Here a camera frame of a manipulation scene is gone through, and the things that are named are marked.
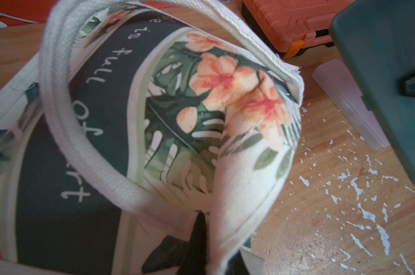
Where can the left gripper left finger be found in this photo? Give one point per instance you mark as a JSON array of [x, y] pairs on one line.
[[194, 262]]

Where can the translucent plastic pencil box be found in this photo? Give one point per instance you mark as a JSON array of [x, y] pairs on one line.
[[337, 82]]

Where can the white canvas tote bag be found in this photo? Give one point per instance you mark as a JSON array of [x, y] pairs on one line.
[[125, 125]]

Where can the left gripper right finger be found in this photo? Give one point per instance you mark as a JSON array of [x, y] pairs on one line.
[[236, 265]]

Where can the dark green pencil case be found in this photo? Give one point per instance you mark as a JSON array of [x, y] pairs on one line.
[[376, 39]]

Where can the orange plastic tool case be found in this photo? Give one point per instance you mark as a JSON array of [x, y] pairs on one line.
[[290, 27]]

